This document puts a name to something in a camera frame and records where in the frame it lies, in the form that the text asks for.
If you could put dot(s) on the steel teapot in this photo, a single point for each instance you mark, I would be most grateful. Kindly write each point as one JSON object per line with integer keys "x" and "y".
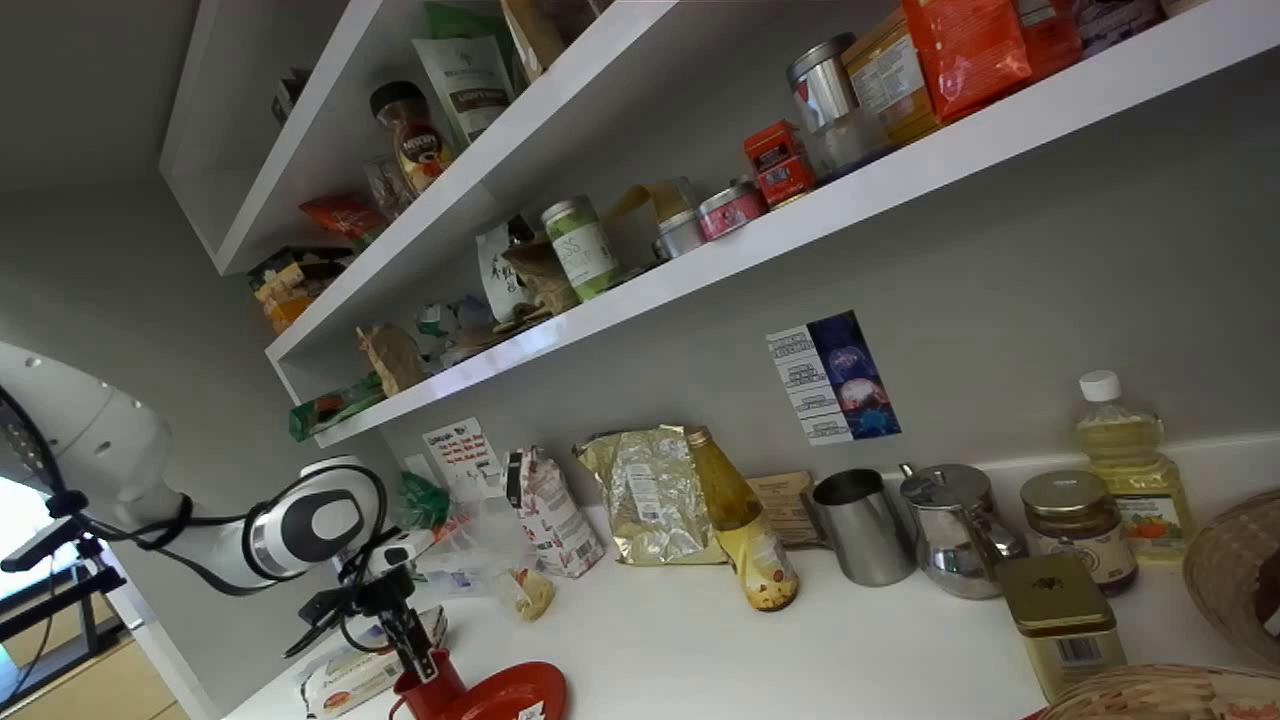
{"x": 955, "y": 535}

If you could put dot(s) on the red round plate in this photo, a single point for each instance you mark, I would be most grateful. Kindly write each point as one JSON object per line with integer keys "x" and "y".
{"x": 520, "y": 694}

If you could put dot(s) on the wicker basket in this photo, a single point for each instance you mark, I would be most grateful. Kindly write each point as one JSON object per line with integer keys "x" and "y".
{"x": 1241, "y": 574}

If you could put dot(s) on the pink round tin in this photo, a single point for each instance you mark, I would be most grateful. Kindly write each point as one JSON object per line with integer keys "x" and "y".
{"x": 729, "y": 212}

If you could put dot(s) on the orange red snack bag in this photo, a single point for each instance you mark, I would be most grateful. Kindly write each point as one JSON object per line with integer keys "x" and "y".
{"x": 966, "y": 54}

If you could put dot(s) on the brown paper bag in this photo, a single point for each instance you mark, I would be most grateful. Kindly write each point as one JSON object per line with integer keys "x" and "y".
{"x": 389, "y": 361}

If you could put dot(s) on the cooking oil bottle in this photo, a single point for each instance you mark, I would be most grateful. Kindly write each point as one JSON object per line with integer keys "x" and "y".
{"x": 1128, "y": 465}

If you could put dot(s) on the brown cardboard box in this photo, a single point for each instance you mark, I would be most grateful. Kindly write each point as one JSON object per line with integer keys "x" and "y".
{"x": 786, "y": 506}

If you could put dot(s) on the clear plastic cookie bag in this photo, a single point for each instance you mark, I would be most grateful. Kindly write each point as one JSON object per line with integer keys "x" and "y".
{"x": 512, "y": 574}

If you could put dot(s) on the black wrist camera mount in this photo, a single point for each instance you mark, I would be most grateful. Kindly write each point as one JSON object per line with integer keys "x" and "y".
{"x": 333, "y": 616}

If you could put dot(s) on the white handwritten tea sign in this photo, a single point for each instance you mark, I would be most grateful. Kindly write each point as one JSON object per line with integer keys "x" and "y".
{"x": 467, "y": 461}

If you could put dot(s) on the red small box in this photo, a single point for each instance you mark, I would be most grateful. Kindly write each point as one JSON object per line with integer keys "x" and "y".
{"x": 777, "y": 162}

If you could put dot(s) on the steel can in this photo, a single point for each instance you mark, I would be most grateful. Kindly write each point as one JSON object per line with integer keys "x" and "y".
{"x": 823, "y": 83}

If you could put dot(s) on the white small tin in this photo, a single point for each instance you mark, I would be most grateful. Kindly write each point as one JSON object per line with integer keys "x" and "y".
{"x": 682, "y": 235}

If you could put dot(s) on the white snack packet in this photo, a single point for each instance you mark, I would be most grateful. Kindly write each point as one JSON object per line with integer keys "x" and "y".
{"x": 347, "y": 685}

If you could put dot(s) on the gold square tin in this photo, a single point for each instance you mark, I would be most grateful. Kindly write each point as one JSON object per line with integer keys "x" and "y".
{"x": 1064, "y": 627}

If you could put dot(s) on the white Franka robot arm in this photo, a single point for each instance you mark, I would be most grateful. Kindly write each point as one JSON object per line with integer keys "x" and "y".
{"x": 121, "y": 452}

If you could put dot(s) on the green plastic bags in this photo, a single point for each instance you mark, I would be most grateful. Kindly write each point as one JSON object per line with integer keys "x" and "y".
{"x": 333, "y": 405}

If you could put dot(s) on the black tripod stand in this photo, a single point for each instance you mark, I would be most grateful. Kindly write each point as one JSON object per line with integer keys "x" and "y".
{"x": 60, "y": 587}

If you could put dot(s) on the white green pouch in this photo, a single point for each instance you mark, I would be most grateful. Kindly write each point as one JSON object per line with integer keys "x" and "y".
{"x": 467, "y": 83}

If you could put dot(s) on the red foil packet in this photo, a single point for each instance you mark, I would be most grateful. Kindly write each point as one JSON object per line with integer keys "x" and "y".
{"x": 347, "y": 218}

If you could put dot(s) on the white red patterned bag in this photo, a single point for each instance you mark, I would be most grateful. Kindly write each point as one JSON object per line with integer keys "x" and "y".
{"x": 558, "y": 513}

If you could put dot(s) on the gold foil bag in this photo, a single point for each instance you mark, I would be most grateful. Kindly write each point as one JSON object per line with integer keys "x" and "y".
{"x": 647, "y": 492}

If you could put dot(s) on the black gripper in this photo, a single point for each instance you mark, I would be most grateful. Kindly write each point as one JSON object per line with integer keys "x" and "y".
{"x": 387, "y": 603}

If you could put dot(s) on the woven wicker lid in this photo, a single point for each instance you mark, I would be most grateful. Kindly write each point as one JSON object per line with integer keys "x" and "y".
{"x": 1162, "y": 696}

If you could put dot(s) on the tan lidded jar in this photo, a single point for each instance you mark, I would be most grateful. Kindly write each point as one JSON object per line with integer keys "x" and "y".
{"x": 642, "y": 220}

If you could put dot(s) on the steel milk pitcher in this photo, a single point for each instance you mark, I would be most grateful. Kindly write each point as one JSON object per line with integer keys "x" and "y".
{"x": 867, "y": 535}

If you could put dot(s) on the green label white jar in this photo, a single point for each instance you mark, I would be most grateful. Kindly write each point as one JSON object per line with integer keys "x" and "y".
{"x": 582, "y": 244}

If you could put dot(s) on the brown spread jar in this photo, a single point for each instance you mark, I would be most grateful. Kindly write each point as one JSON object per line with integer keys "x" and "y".
{"x": 407, "y": 135}

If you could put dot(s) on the orange yellow jars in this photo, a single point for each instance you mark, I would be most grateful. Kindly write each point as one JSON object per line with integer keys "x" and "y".
{"x": 286, "y": 295}

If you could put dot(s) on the brown bottle yellow label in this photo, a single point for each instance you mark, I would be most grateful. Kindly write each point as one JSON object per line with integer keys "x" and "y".
{"x": 760, "y": 567}

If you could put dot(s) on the white shelf board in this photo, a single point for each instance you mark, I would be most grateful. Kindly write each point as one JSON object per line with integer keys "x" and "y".
{"x": 252, "y": 135}
{"x": 802, "y": 235}
{"x": 443, "y": 202}

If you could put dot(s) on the blue white box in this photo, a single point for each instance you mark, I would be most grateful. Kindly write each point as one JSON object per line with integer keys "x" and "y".
{"x": 832, "y": 382}

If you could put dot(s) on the white black carton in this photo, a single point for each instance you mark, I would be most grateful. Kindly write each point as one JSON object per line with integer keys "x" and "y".
{"x": 501, "y": 275}

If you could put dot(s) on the yellow orange box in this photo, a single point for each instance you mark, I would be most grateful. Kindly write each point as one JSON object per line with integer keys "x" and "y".
{"x": 885, "y": 83}

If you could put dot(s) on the glass jar gold lid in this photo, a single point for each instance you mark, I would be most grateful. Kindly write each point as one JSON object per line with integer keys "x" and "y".
{"x": 1082, "y": 527}

